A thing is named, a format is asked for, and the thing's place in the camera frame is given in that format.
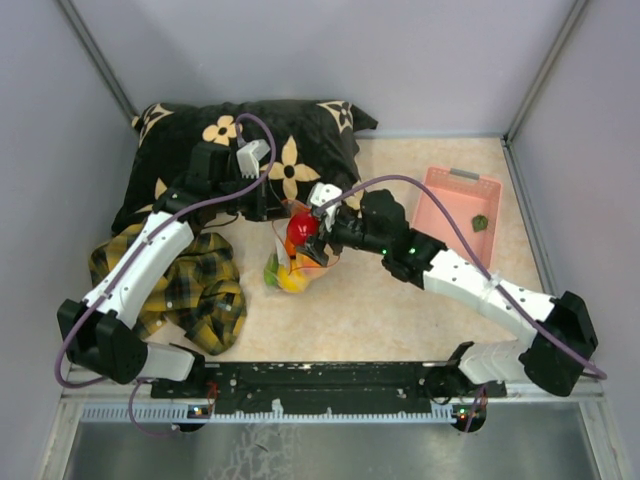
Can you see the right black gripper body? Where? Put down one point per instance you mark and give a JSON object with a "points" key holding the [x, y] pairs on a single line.
{"points": [[349, 232]]}

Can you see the orange tangerine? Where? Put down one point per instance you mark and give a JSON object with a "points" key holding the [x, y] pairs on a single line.
{"points": [[291, 246]]}

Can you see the red apple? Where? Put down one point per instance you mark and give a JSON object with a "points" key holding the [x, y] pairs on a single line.
{"points": [[300, 227]]}

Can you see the clear zip top bag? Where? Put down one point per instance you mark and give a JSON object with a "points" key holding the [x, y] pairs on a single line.
{"points": [[279, 229]]}

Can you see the yellow lemon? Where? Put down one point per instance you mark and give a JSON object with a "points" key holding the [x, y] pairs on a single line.
{"points": [[292, 281]]}

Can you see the green leaf fruit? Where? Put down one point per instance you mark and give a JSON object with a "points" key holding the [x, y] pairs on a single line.
{"points": [[270, 271]]}

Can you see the yellow-orange peach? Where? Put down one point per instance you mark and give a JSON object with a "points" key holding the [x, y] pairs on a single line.
{"points": [[310, 268]]}

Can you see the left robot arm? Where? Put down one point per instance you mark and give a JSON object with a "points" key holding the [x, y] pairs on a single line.
{"points": [[98, 331]]}

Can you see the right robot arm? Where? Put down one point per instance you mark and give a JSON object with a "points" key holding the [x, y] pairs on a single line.
{"points": [[553, 337]]}

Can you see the black floral pillow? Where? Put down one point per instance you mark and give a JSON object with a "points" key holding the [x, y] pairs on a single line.
{"points": [[314, 142]]}

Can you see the pink plastic basket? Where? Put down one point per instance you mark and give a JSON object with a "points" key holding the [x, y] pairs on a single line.
{"points": [[464, 195]]}

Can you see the loose green leaf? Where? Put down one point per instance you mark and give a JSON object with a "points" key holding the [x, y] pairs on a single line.
{"points": [[480, 223]]}

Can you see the yellow plaid shirt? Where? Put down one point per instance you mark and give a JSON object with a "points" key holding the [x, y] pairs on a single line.
{"points": [[200, 293]]}

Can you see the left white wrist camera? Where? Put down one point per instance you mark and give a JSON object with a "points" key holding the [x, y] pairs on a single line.
{"points": [[249, 157]]}

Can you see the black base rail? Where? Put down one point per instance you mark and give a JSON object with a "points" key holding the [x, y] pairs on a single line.
{"points": [[318, 388]]}

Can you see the white cable duct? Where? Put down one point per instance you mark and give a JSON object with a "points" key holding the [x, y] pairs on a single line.
{"points": [[184, 413]]}

